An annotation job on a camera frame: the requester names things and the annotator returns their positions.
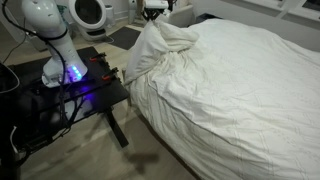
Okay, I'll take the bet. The white stitched duvet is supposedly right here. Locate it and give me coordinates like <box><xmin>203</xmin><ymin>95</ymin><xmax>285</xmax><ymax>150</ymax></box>
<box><xmin>123</xmin><ymin>18</ymin><xmax>320</xmax><ymax>180</ymax></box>

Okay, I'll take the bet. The black floor mat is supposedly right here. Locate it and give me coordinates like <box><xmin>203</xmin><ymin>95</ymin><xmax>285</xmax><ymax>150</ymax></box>
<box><xmin>108</xmin><ymin>26</ymin><xmax>143</xmax><ymax>51</ymax></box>

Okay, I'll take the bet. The beige armchair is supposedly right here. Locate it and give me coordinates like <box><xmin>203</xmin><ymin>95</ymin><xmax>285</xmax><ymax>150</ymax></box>
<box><xmin>156</xmin><ymin>3</ymin><xmax>196</xmax><ymax>28</ymax></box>

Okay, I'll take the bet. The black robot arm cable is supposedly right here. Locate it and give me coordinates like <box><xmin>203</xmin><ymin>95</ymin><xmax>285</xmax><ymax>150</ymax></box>
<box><xmin>1</xmin><ymin>0</ymin><xmax>79</xmax><ymax>131</ymax></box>

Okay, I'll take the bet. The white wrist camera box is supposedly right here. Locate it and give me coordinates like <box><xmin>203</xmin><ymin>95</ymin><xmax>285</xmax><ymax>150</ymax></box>
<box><xmin>143</xmin><ymin>0</ymin><xmax>170</xmax><ymax>10</ymax></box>

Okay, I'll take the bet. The white low cabinet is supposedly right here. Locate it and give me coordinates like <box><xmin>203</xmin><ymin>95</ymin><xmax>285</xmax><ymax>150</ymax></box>
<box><xmin>24</xmin><ymin>29</ymin><xmax>49</xmax><ymax>53</ymax></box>

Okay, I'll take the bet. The white slim floor appliance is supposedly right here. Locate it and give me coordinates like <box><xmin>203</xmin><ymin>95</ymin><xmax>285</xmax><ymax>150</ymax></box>
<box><xmin>127</xmin><ymin>0</ymin><xmax>138</xmax><ymax>24</ymax></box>

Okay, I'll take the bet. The white trash bin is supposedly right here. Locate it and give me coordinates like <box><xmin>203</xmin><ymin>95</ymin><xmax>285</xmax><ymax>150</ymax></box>
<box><xmin>104</xmin><ymin>4</ymin><xmax>117</xmax><ymax>28</ymax></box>

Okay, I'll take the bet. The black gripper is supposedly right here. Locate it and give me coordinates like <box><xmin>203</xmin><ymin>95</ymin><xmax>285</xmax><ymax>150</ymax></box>
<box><xmin>142</xmin><ymin>8</ymin><xmax>160</xmax><ymax>22</ymax></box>

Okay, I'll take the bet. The orange-handled black clamp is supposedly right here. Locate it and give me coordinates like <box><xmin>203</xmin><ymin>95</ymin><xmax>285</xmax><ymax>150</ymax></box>
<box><xmin>101</xmin><ymin>67</ymin><xmax>120</xmax><ymax>81</ymax></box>
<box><xmin>89</xmin><ymin>52</ymin><xmax>108</xmax><ymax>63</ymax></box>

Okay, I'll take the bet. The white power cable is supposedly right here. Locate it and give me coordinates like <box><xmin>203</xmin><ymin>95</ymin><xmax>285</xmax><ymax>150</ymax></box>
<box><xmin>9</xmin><ymin>125</ymin><xmax>18</xmax><ymax>155</ymax></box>

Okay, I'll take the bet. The dark grey ottoman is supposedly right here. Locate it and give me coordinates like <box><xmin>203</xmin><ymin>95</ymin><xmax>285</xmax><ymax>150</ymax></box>
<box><xmin>194</xmin><ymin>12</ymin><xmax>223</xmax><ymax>25</ymax></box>

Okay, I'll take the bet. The black robot table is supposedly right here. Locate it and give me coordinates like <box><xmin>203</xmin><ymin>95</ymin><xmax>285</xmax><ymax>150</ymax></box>
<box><xmin>0</xmin><ymin>45</ymin><xmax>130</xmax><ymax>168</ymax></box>

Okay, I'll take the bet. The round white litter box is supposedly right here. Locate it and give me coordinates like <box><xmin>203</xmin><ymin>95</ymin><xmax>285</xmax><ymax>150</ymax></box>
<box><xmin>68</xmin><ymin>0</ymin><xmax>108</xmax><ymax>42</ymax></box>

